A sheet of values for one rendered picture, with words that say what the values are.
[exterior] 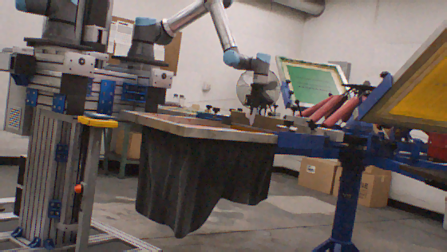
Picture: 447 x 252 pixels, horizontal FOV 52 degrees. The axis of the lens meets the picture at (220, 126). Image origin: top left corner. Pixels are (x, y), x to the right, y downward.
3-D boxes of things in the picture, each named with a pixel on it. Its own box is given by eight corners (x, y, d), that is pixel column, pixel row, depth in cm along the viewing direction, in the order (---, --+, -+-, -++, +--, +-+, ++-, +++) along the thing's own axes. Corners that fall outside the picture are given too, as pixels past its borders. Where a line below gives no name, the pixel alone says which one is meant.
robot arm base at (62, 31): (34, 38, 211) (37, 17, 210) (64, 45, 222) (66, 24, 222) (53, 40, 201) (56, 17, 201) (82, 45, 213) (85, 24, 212)
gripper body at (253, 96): (255, 107, 241) (258, 84, 240) (266, 108, 234) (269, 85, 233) (243, 105, 236) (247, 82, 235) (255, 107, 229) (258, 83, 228)
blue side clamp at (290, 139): (278, 147, 202) (280, 131, 202) (270, 145, 206) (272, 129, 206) (322, 150, 220) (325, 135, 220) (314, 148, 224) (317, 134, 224)
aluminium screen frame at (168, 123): (183, 136, 174) (185, 126, 173) (118, 117, 220) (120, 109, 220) (322, 147, 221) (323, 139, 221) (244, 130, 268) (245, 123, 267)
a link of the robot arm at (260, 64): (258, 53, 238) (274, 55, 234) (255, 75, 239) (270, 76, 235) (252, 51, 231) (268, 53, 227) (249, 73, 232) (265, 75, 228)
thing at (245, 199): (183, 238, 188) (197, 136, 185) (178, 236, 191) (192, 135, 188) (266, 232, 216) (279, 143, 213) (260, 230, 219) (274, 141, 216)
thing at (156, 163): (178, 241, 187) (193, 135, 184) (129, 210, 222) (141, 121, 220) (184, 240, 189) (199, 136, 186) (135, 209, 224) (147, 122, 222)
